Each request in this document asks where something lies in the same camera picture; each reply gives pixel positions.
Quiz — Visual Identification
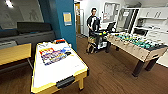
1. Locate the yellow wooden gaming table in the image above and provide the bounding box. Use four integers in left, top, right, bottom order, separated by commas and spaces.
30, 38, 90, 94

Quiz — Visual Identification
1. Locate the black wheeled cart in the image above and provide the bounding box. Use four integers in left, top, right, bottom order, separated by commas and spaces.
87, 21, 118, 54

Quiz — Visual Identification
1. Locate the blue plastic bowl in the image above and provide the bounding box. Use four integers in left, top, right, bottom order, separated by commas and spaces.
61, 46, 73, 55

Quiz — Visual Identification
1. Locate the person in dark jacket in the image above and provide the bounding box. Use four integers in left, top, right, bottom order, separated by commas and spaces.
85, 7, 102, 54

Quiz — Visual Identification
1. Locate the red ping pong paddle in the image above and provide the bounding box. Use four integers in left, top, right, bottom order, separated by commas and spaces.
53, 38, 66, 45

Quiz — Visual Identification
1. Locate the brown wooden door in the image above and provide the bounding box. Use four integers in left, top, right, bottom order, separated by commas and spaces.
74, 3, 83, 35

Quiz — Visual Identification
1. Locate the grey bulletin board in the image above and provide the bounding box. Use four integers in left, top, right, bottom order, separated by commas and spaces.
101, 2, 121, 24

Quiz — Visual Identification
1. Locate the white paper refrigerator notice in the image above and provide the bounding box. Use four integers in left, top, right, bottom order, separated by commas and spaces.
122, 10, 130, 18

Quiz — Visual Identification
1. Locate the green foosball table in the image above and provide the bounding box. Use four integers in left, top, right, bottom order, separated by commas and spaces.
105, 31, 168, 79

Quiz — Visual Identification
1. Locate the black microwave oven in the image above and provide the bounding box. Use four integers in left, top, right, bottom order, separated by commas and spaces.
133, 28, 150, 38

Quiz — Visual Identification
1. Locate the dark grey sofa bench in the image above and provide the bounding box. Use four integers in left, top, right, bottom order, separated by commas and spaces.
0, 21, 56, 50

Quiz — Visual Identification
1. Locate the long yellow wooden desk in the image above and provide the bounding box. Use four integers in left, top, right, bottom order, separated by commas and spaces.
0, 42, 35, 72

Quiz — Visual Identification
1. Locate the yellow framed wall poster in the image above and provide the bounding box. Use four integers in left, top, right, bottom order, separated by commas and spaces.
62, 11, 73, 27

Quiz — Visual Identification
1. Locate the dark wall window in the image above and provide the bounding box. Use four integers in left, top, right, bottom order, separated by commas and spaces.
0, 0, 45, 30

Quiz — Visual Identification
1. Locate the white upper wall cabinet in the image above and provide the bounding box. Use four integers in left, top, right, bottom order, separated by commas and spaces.
138, 7, 168, 20

